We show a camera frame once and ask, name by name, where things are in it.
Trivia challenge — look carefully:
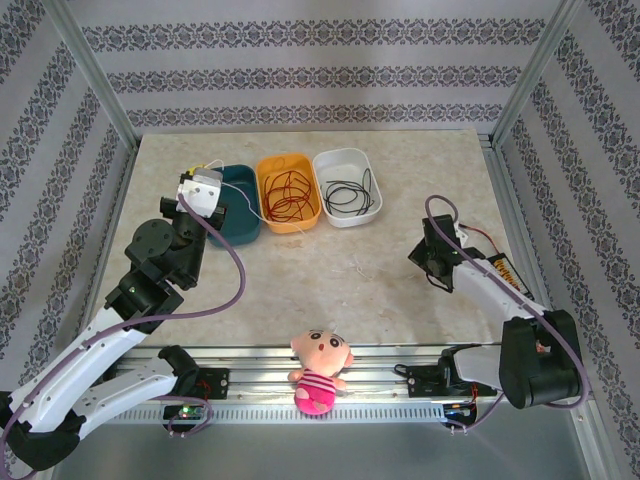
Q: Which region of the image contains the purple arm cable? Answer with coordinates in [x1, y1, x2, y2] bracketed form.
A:
[0, 197, 247, 474]
[424, 194, 591, 436]

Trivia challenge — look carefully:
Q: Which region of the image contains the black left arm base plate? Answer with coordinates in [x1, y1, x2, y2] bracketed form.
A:
[192, 367, 230, 401]

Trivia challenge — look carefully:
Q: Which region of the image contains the teal plastic bin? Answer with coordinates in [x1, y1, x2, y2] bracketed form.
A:
[207, 163, 264, 248]

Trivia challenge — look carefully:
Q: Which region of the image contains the aluminium side rail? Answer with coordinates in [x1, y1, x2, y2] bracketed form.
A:
[72, 147, 139, 364]
[479, 132, 571, 361]

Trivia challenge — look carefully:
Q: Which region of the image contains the thin red cable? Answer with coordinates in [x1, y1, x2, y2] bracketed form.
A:
[264, 155, 314, 216]
[263, 169, 315, 222]

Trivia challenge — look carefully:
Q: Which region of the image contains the white plastic bin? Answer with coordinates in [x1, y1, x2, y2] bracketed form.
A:
[312, 147, 385, 229]

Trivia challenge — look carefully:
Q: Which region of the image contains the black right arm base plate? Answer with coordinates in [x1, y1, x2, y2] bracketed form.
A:
[407, 364, 499, 400]

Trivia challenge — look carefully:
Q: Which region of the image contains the pink plush doll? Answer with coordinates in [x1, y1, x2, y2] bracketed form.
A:
[289, 327, 356, 417]

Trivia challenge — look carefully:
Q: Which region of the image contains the grey metal panel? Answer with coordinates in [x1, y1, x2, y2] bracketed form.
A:
[49, 399, 601, 480]

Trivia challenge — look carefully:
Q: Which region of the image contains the red and black lead wire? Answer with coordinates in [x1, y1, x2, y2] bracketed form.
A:
[462, 225, 501, 257]

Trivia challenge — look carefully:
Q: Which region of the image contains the orange plastic bin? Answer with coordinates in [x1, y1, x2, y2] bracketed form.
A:
[255, 152, 324, 235]

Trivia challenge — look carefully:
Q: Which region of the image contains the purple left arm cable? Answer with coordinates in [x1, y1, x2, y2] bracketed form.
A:
[0, 197, 247, 474]

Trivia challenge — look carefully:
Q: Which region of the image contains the aluminium frame post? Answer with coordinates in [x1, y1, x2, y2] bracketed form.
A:
[489, 0, 584, 146]
[42, 0, 141, 151]

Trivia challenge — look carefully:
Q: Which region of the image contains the slotted grey cable duct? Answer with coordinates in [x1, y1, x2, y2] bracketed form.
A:
[67, 402, 446, 426]

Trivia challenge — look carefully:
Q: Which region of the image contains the aluminium rail beam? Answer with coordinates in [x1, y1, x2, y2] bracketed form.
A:
[47, 342, 599, 407]

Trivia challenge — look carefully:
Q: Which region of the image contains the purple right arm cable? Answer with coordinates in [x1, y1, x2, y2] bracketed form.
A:
[424, 194, 591, 436]

